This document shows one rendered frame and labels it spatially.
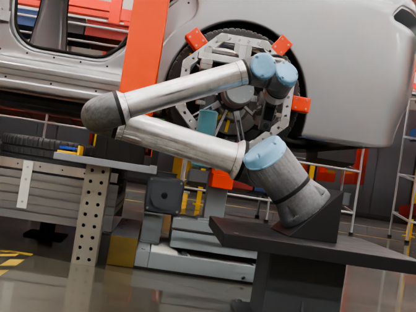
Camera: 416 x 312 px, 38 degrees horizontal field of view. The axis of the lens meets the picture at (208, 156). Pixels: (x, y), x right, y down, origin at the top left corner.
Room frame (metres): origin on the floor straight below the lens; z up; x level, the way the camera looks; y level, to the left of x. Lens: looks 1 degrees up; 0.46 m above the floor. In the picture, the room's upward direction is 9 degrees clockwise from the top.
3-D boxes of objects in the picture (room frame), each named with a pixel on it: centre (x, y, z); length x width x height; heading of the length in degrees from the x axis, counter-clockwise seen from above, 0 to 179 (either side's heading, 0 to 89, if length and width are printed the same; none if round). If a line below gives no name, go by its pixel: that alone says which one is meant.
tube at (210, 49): (2.74, 0.01, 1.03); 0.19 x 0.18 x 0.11; 5
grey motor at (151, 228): (3.12, 0.19, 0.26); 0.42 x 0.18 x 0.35; 5
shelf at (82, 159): (2.60, 0.42, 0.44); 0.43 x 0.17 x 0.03; 95
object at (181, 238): (3.04, -0.12, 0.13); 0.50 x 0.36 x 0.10; 95
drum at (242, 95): (2.80, -0.09, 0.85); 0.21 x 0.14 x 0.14; 5
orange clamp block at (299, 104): (2.90, -0.40, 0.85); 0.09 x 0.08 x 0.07; 95
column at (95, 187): (2.60, 0.45, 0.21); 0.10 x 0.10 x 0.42; 5
